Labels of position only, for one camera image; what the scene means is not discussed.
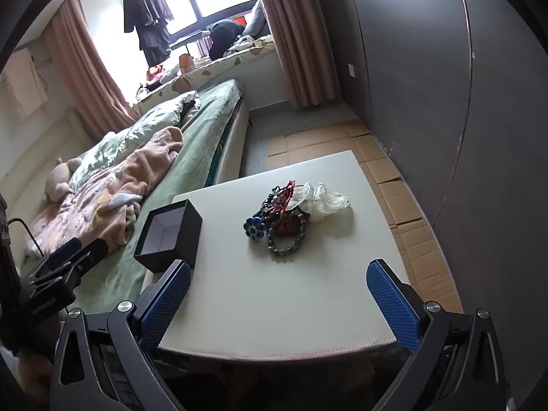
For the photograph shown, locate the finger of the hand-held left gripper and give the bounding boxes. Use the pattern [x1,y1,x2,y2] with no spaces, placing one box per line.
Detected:
[46,237,83,268]
[68,238,109,277]

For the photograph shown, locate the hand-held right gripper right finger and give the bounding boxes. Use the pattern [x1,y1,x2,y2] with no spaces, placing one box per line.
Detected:
[366,259,512,411]

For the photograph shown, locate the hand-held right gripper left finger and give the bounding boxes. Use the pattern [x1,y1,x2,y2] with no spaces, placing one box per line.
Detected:
[49,259,192,411]

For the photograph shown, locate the black jewelry box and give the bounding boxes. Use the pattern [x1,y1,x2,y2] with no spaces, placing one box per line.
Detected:
[134,199,203,274]

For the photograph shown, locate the brown rough bead bracelet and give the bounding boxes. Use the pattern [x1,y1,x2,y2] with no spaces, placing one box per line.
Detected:
[274,218,302,238]

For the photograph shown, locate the beige plush toy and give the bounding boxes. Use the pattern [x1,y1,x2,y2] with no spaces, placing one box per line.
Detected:
[45,157,83,202]

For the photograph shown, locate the flattened cardboard sheets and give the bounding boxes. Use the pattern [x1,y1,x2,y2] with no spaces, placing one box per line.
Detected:
[267,120,463,313]

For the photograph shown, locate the pink fleece blanket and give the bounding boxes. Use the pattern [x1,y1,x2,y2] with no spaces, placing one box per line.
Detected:
[23,126,185,258]

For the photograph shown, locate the blue flower ornament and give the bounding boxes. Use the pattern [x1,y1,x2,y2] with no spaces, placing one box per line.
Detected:
[244,216,267,242]

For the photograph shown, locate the white plastic bag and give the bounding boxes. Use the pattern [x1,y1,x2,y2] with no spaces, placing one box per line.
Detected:
[306,183,352,224]

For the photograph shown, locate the green floral duvet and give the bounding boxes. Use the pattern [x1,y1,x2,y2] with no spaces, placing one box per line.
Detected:
[71,91,202,193]

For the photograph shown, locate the bed with green sheet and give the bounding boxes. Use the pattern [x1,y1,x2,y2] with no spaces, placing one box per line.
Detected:
[0,79,251,313]

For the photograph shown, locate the red beaded ornament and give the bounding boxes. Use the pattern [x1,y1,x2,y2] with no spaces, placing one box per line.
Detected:
[276,180,300,212]

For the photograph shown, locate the beige hanging towel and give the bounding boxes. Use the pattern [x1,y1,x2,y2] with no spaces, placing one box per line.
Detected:
[2,49,50,116]

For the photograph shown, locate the pink curtain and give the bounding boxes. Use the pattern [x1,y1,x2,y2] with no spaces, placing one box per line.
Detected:
[246,0,337,110]
[43,0,140,138]

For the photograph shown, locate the floral window seat cushion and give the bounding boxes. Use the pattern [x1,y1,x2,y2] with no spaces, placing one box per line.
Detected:
[130,34,275,114]

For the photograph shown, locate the hanging dark clothes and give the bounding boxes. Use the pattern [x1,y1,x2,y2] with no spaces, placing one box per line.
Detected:
[123,0,174,67]

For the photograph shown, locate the black bag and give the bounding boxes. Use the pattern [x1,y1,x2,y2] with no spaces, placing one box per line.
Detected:
[208,19,247,61]

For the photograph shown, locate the grey pillow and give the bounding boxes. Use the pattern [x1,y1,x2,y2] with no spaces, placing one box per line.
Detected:
[244,0,271,37]

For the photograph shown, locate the black cable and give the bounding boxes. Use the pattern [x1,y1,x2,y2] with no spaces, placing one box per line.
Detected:
[6,218,46,260]

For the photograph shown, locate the dark grey bead bracelet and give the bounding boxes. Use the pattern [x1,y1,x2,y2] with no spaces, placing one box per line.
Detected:
[267,212,310,258]

